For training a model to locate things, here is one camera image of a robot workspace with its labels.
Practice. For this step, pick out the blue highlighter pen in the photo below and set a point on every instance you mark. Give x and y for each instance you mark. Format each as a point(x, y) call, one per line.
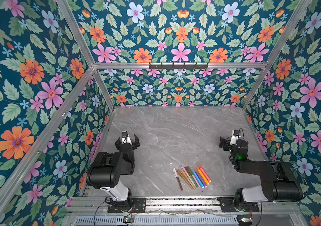
point(196, 177)

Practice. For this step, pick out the right small circuit board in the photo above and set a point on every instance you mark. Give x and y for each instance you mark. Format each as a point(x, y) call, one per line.
point(244, 221)

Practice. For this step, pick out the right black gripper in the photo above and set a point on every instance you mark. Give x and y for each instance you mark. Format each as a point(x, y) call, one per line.
point(224, 141)

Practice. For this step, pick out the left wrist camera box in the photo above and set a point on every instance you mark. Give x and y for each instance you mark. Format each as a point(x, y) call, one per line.
point(124, 137)

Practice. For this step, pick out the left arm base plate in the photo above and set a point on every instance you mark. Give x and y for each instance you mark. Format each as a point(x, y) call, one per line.
point(133, 205)

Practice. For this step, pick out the red highlighter pen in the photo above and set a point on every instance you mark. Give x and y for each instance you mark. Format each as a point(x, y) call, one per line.
point(205, 175)

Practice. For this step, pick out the orange highlighter pen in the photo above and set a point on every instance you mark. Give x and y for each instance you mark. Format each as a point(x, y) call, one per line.
point(202, 177)

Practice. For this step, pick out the beige pen pink cap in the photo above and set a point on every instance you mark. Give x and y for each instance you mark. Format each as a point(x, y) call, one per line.
point(188, 177)

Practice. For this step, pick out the aluminium front rail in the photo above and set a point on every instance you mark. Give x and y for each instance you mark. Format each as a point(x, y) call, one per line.
point(180, 204)

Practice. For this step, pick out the dark green pen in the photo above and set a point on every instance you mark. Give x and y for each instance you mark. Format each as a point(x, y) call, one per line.
point(191, 177)

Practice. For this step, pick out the tan brown pen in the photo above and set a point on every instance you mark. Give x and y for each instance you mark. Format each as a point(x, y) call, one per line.
point(185, 177)

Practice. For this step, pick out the white slotted cable duct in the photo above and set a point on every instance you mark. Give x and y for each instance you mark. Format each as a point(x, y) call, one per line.
point(157, 220)

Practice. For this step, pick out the brown pen pink cap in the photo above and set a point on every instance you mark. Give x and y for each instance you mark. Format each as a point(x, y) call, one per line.
point(177, 178)

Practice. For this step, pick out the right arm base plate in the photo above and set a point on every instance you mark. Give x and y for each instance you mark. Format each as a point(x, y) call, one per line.
point(227, 205)

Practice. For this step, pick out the pink pen green cap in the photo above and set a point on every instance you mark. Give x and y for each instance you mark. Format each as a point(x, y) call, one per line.
point(194, 177)

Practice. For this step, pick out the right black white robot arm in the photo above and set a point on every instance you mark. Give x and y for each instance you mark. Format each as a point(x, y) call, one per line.
point(277, 182)

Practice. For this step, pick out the left small circuit board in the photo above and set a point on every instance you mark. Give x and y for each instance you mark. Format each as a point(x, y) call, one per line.
point(128, 220)

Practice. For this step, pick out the brown pen tan cap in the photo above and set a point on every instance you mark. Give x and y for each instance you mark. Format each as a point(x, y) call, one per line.
point(183, 177)

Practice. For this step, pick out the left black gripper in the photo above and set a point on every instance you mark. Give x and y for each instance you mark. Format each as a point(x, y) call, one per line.
point(119, 143)

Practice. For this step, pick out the black hook rack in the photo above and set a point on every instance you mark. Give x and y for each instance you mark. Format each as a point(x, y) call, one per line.
point(171, 66)

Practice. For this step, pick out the purple highlighter pen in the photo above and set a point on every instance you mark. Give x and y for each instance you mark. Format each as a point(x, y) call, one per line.
point(203, 183)

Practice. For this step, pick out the small circuit board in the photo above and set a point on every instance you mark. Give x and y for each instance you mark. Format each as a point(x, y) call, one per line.
point(244, 221)
point(128, 220)

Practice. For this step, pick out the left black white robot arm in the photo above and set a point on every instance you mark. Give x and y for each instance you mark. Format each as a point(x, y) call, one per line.
point(106, 169)

